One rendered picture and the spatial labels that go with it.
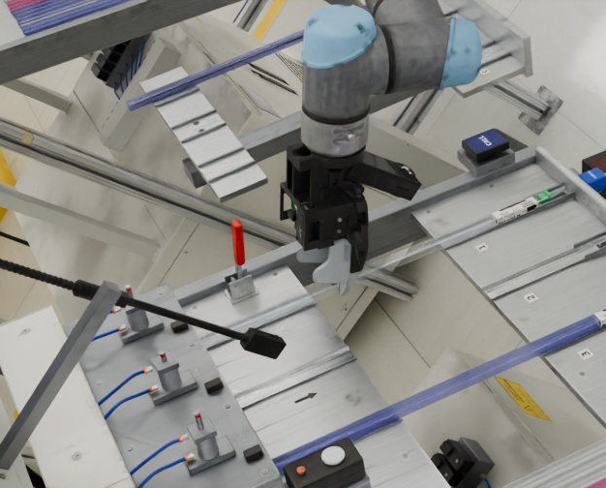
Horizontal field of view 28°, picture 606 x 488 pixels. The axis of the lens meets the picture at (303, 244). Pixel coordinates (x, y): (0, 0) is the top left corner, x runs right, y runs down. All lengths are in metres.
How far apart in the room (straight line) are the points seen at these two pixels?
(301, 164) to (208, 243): 1.16
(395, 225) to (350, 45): 0.38
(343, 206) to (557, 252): 0.29
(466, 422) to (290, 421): 0.46
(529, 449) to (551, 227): 0.31
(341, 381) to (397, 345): 1.39
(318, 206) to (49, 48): 0.90
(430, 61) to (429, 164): 0.63
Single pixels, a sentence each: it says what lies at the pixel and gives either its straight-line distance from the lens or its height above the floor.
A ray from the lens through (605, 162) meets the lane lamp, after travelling 1.67.
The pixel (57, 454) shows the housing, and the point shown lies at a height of 1.28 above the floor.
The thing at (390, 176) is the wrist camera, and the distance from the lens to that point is 1.41.
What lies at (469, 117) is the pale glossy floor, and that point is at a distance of 2.83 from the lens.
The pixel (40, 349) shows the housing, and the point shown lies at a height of 1.26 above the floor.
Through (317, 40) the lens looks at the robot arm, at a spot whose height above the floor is 1.19.
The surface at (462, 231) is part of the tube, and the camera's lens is 1.53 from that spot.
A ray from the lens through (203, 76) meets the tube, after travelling 1.83.
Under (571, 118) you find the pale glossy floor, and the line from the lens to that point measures 2.64.
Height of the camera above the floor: 1.92
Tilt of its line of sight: 38 degrees down
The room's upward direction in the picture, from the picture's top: 69 degrees counter-clockwise
